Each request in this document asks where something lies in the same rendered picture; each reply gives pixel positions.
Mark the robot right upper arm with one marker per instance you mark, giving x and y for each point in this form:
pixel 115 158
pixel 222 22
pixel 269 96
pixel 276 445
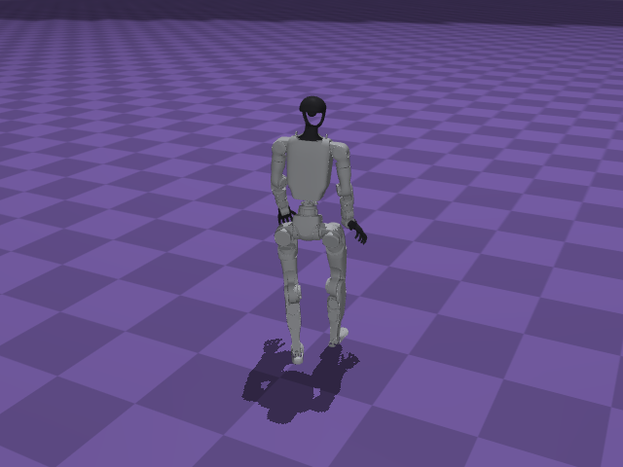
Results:
pixel 340 153

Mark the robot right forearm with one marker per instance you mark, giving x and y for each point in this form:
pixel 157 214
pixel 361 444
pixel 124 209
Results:
pixel 347 209

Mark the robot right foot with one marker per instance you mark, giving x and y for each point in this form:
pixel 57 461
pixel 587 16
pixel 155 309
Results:
pixel 343 334

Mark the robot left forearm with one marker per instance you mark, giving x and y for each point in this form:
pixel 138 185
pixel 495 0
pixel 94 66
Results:
pixel 281 199

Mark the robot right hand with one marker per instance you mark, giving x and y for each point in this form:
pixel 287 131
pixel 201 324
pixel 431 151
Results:
pixel 359 232

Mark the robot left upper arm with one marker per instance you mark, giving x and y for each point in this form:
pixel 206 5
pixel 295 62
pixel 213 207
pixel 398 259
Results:
pixel 278 162

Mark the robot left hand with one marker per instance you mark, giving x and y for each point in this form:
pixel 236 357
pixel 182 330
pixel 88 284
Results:
pixel 285 216

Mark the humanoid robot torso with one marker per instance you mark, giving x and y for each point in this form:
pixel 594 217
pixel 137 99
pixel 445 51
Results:
pixel 309 167

